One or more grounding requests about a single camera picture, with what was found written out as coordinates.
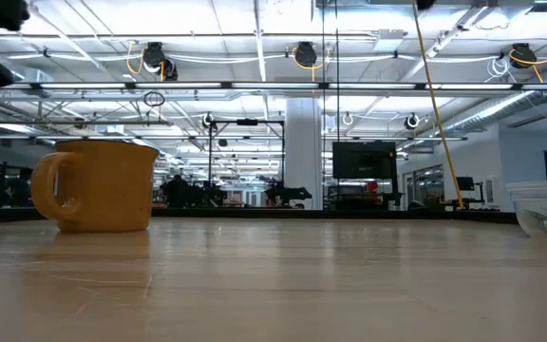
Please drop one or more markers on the silver ventilation duct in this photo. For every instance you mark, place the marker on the silver ventilation duct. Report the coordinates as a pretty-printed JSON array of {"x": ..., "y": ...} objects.
[{"x": 501, "y": 108}]

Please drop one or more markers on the black aluminium table frame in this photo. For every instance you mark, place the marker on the black aluminium table frame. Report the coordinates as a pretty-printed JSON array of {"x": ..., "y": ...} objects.
[{"x": 302, "y": 214}]

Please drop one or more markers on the black background robot arm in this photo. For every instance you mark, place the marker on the black background robot arm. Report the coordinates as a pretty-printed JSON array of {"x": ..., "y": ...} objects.
[{"x": 288, "y": 194}]

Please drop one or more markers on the white building column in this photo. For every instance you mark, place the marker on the white building column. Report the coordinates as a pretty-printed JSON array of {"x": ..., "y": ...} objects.
[{"x": 304, "y": 152}]

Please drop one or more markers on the person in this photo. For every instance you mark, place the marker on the person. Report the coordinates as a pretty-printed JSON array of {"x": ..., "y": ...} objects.
[{"x": 176, "y": 190}]

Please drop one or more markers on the small monitor on stand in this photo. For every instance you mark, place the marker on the small monitor on stand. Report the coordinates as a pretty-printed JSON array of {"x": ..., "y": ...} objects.
[{"x": 465, "y": 183}]

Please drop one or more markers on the black flat monitor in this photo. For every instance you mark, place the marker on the black flat monitor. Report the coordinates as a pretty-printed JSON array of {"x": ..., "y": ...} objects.
[{"x": 364, "y": 160}]

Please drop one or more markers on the yellow mug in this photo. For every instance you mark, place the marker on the yellow mug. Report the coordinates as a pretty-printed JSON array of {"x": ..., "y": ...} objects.
[{"x": 107, "y": 190}]

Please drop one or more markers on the clear plastic bowl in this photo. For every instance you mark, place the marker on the clear plastic bowl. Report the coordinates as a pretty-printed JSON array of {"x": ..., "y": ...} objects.
[{"x": 539, "y": 199}]

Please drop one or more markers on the black background rig frame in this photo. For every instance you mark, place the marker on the black background rig frame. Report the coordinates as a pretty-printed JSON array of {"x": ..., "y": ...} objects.
[{"x": 247, "y": 122}]

